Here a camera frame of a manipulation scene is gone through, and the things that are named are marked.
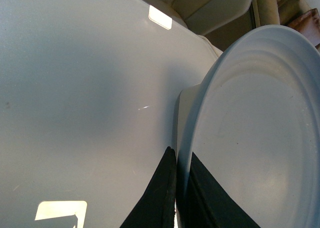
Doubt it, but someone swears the light blue round plate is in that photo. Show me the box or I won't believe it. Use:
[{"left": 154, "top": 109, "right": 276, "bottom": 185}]
[{"left": 177, "top": 25, "right": 320, "bottom": 228}]

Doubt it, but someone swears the tan sofa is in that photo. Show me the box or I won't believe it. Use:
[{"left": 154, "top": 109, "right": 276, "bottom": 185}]
[{"left": 132, "top": 0, "right": 320, "bottom": 51}]

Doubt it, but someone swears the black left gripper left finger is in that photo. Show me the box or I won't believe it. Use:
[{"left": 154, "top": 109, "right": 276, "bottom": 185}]
[{"left": 121, "top": 147, "right": 177, "bottom": 228}]

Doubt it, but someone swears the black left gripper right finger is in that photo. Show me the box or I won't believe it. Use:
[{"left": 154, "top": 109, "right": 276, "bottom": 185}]
[{"left": 184, "top": 153, "right": 259, "bottom": 228}]

